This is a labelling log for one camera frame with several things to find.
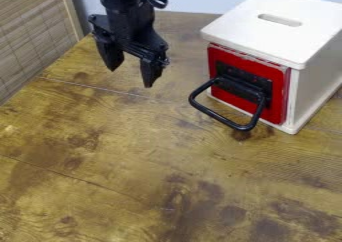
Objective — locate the white wooden box cabinet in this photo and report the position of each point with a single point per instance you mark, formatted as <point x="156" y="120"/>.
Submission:
<point x="286" y="41"/>

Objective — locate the red drawer front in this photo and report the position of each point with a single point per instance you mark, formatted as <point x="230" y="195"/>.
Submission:
<point x="248" y="82"/>

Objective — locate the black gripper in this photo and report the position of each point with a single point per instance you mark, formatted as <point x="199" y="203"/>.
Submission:
<point x="125" y="32"/>

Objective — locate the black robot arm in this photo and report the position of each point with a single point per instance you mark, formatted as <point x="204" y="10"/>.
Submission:
<point x="124" y="4"/>

